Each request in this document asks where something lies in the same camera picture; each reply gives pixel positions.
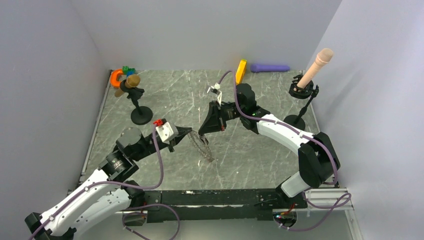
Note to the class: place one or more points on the left black microphone stand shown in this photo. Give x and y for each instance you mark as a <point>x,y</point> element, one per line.
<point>141,115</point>

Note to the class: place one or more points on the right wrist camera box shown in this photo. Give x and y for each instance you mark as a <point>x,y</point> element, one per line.
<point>215,89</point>

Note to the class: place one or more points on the beige microphone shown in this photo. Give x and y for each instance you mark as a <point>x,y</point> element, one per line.
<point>322,58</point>

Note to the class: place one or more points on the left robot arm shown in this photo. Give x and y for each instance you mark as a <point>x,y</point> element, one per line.
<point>108,189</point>

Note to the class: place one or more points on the blue toy brick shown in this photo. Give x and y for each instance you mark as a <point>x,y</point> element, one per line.
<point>129,73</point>

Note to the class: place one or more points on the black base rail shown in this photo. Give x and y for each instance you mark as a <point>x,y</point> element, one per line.
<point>212,204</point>

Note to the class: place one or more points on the orange horseshoe toy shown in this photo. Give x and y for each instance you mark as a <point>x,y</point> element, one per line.
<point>114,78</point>

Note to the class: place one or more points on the green toy brick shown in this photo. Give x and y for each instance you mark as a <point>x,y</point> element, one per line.
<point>126,68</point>

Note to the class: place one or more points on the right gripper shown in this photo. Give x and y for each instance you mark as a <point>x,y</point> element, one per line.
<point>215,120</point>

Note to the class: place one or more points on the brown microphone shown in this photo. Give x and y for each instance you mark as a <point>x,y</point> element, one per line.
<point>131,82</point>

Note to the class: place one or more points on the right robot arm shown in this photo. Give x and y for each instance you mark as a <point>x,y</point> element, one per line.
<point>317,160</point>

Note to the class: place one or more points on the purple cylinder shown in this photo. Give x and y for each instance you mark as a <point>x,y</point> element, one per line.
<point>258,68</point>

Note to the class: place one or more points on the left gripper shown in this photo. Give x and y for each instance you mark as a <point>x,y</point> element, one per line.
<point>182,132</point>

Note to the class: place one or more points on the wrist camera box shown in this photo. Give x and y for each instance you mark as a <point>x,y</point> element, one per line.
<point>166,130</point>
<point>215,89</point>

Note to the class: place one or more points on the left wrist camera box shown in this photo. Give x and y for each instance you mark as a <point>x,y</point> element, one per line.
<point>166,130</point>

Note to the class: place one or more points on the yellow block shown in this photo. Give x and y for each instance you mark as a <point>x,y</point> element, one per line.
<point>240,72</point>

